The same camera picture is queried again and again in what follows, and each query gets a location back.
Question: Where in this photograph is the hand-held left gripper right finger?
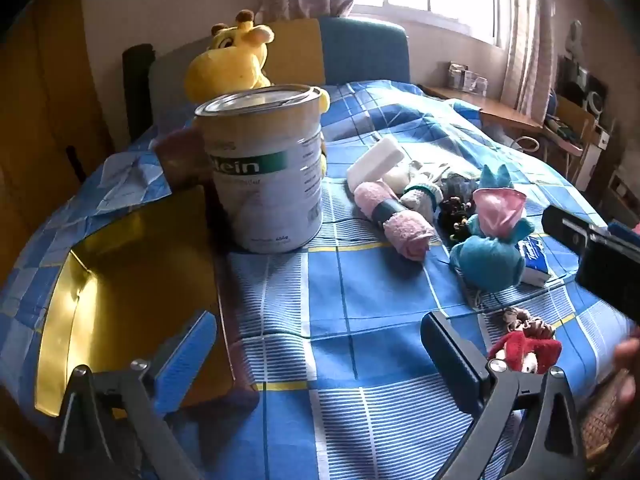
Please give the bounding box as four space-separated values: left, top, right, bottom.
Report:
420 310 588 480

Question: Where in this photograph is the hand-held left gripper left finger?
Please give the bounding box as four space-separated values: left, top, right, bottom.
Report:
57 310 218 480

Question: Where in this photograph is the gold cardboard box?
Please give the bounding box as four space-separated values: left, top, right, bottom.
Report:
35 185 261 418

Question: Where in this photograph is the person's right hand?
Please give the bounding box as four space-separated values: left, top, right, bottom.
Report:
614 337 640 411

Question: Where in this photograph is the blue tissue packet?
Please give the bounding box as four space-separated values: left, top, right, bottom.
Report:
517 237 551 288

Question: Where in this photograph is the blue plaid bedsheet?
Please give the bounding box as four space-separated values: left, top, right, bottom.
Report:
0 80 636 480

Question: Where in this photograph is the teal plush toy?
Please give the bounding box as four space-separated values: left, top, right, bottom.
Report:
448 164 536 293

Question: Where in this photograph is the pink rolled towel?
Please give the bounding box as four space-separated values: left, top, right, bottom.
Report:
353 181 437 261

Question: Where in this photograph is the wooden chair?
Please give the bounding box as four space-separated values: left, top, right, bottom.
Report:
542 95 601 186

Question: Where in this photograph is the wooden desk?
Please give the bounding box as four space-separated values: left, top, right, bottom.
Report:
420 84 543 133

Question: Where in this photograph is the white tin can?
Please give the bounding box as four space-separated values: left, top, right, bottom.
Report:
194 85 325 254

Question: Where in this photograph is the cluttered shelf unit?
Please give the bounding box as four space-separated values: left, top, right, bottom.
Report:
552 20 631 201

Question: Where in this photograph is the white paper napkin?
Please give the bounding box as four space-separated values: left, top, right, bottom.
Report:
95 152 173 216

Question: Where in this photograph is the white rectangular box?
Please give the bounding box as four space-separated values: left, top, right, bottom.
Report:
346 136 405 192

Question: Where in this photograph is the clear acrylic holder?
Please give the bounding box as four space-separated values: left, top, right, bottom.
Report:
446 61 488 93

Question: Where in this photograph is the black chair back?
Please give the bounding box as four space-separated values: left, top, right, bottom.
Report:
122 44 157 143

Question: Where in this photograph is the yellow plush toy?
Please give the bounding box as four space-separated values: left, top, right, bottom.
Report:
184 9 332 177

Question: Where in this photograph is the wooden wardrobe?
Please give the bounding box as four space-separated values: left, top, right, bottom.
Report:
0 0 116 241

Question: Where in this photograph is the blue yellow grey headboard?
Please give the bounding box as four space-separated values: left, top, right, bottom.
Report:
147 16 411 131

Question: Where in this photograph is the red plush keychain doll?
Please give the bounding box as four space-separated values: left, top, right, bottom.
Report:
487 306 563 376

